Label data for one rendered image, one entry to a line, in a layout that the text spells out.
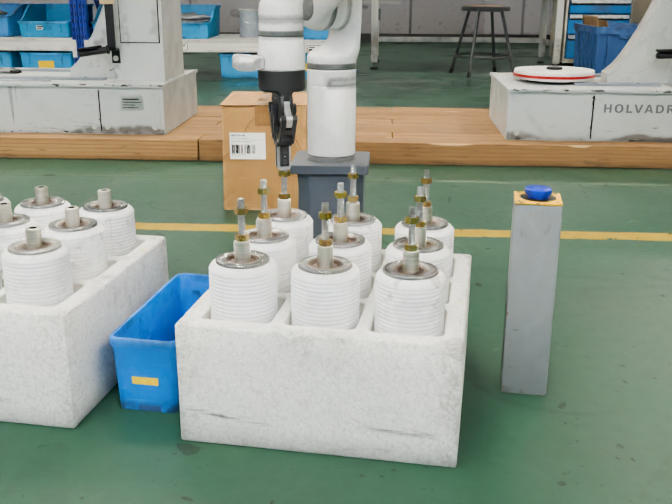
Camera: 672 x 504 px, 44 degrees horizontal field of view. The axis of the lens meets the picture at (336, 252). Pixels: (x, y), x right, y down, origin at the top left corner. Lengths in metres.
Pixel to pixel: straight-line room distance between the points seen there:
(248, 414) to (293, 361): 0.11
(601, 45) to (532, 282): 4.26
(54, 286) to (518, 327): 0.70
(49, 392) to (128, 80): 2.11
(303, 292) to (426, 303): 0.17
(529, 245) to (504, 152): 1.77
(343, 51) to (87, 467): 0.84
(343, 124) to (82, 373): 0.65
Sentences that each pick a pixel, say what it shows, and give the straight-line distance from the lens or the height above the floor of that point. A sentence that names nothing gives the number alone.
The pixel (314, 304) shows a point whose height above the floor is 0.21.
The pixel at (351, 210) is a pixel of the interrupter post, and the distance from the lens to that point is 1.36.
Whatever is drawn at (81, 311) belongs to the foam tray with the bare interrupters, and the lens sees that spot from 1.28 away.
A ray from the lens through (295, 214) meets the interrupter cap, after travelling 1.40.
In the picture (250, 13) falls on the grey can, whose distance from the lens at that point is 5.86.
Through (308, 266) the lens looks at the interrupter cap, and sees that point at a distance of 1.14.
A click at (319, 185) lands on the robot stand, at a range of 1.57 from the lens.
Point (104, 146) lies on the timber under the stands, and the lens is 3.18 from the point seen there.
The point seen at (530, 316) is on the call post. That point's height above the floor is 0.13.
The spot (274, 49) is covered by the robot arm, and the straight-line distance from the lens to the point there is 1.32.
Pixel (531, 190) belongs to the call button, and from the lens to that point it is 1.28.
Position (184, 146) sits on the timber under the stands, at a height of 0.05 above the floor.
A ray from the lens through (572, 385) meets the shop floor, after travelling 1.43.
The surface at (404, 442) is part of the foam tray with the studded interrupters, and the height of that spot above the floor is 0.03.
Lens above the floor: 0.62
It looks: 18 degrees down
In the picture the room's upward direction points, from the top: straight up
